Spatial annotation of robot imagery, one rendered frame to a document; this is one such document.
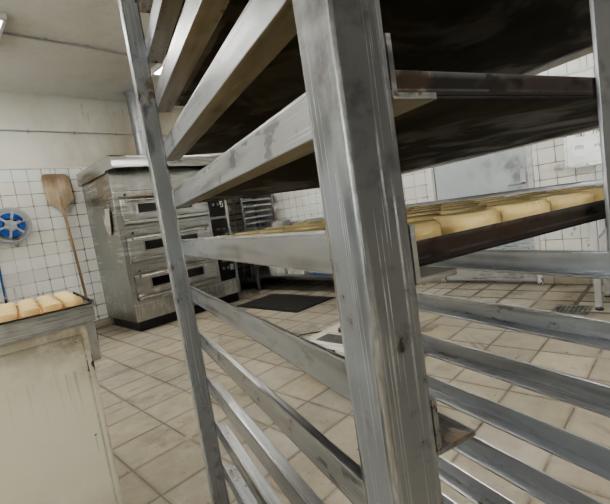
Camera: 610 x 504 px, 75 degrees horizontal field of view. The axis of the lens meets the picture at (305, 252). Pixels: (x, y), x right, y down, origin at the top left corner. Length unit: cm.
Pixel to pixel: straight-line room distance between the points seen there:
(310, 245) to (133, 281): 472
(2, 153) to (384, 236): 573
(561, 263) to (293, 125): 46
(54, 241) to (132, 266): 120
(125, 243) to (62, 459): 362
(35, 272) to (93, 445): 433
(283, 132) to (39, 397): 129
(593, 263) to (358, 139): 48
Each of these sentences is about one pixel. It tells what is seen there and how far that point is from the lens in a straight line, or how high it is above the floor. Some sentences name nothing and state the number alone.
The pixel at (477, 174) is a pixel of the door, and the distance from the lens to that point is 481.
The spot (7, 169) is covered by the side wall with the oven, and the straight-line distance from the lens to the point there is 581.
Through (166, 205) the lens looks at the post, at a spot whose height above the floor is 113.
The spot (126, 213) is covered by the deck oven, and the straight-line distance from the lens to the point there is 496.
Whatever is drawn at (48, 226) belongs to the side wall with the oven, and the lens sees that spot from 579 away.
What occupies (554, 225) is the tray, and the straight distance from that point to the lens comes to 34.
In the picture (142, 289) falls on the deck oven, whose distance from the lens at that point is 499.
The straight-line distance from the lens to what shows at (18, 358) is 145.
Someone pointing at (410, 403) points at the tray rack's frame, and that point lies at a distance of 21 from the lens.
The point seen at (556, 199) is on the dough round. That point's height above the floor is 106.
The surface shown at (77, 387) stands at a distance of 149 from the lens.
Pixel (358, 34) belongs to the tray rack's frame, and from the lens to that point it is 20.
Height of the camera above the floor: 108
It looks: 6 degrees down
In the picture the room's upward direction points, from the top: 9 degrees counter-clockwise
